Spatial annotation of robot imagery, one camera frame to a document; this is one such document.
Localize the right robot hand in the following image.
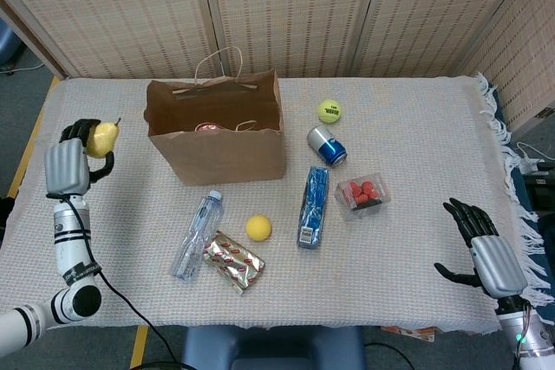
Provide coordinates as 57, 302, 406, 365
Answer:
434, 197, 530, 301

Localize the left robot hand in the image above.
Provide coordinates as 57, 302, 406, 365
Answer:
44, 118, 116, 198

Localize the yellow pear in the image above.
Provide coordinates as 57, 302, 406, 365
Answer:
85, 117, 122, 159

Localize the transparent water bottle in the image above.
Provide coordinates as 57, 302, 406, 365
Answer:
168, 190, 225, 281

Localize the gold foil snack packet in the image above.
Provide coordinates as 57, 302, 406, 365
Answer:
202, 230, 266, 296

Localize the brown paper bag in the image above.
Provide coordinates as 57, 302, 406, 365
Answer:
145, 45, 287, 186

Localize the black box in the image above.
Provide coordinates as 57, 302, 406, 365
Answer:
522, 172, 555, 211

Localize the white power strip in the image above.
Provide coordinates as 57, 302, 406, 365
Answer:
518, 156, 548, 174

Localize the orange packet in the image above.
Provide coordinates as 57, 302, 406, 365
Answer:
380, 325, 436, 343

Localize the white woven tablecloth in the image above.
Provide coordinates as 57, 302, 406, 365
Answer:
0, 71, 547, 335

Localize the blue round object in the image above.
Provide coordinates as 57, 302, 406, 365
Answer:
0, 18, 23, 70

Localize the clear box with red pieces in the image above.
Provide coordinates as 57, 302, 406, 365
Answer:
335, 172, 391, 223

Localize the blue rectangular box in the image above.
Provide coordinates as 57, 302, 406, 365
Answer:
296, 166, 330, 250

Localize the yellow foam ball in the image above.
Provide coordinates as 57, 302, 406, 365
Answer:
245, 214, 273, 241

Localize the blue silver drink can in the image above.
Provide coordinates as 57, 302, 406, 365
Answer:
306, 125, 349, 168

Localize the yellow tennis ball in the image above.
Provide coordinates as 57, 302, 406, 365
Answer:
317, 99, 343, 125

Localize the blue chair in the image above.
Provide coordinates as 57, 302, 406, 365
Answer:
180, 324, 365, 370

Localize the bamboo folding screen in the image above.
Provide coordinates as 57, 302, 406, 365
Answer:
0, 0, 555, 133

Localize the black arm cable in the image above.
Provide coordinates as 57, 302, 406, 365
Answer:
46, 191, 194, 370

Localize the black floor cable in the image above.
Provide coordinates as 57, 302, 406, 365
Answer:
363, 341, 413, 370

